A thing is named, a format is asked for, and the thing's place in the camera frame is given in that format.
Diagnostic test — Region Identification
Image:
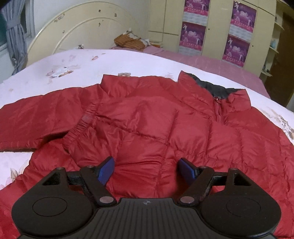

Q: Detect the red puffer jacket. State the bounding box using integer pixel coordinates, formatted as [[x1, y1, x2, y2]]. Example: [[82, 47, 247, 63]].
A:
[[1, 72, 293, 238]]

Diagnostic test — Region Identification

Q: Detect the white floral bed quilt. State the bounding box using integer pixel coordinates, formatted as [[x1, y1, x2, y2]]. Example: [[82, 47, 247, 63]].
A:
[[1, 49, 293, 189]]

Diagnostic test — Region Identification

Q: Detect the pink striped bed sheet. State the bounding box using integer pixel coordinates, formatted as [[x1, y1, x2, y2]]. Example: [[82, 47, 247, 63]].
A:
[[112, 46, 269, 99]]

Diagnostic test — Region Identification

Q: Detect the brown wooden door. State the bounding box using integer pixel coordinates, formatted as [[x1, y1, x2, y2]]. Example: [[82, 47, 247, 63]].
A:
[[265, 14, 293, 107]]

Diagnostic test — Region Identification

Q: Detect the lower right purple poster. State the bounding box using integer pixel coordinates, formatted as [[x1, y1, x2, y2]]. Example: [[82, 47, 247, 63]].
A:
[[222, 34, 250, 68]]

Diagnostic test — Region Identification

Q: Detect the purple poster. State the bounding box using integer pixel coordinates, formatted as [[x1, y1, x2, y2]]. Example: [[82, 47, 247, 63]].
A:
[[183, 0, 210, 26], [222, 34, 250, 68], [229, 1, 257, 43], [178, 21, 206, 56]]

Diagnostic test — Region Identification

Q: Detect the brown patterned pillow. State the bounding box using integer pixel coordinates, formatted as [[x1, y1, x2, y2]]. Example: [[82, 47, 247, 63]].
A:
[[114, 28, 150, 51]]

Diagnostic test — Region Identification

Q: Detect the lower left purple poster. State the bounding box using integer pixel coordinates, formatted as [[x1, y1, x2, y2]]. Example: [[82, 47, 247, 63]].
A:
[[178, 21, 206, 56]]

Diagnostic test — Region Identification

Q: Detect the cream wooden headboard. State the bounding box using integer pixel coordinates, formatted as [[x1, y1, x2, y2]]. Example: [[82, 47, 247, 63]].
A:
[[27, 1, 148, 66]]

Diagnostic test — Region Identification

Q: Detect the cream corner shelf unit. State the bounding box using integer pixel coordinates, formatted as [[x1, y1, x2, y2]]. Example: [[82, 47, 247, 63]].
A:
[[260, 1, 284, 83]]

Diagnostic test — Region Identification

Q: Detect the cream wardrobe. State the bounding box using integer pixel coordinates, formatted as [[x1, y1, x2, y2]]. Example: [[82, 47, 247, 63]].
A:
[[148, 0, 275, 76]]

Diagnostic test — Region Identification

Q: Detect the upper left purple poster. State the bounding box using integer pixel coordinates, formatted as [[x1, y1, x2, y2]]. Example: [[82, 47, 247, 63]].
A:
[[183, 0, 210, 26]]

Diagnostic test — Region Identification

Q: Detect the upper right purple poster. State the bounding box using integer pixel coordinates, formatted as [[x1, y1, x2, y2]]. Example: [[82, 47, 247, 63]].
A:
[[229, 1, 257, 43]]

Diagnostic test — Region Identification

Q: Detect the grey window curtain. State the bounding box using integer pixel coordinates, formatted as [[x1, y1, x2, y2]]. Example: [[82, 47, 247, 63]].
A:
[[1, 0, 27, 75]]

